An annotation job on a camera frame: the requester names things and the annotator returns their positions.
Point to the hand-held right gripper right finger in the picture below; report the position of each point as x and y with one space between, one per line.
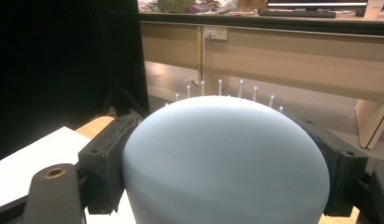
342 168

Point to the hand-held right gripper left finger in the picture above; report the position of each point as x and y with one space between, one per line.
101 174

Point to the light blue hairbrush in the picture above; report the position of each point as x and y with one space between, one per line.
224 161

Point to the white board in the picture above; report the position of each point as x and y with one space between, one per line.
31 161

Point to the black metal stand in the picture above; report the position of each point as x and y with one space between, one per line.
128 102

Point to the black curtain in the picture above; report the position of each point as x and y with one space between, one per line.
55 62

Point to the beige desk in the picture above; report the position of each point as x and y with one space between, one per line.
273 62

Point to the black keyboard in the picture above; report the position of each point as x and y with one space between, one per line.
297 13

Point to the white paper box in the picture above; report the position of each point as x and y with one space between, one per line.
375 8

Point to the white power outlet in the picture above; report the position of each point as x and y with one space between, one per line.
216 33

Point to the pile of colourful clutter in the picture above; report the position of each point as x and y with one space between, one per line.
196 6

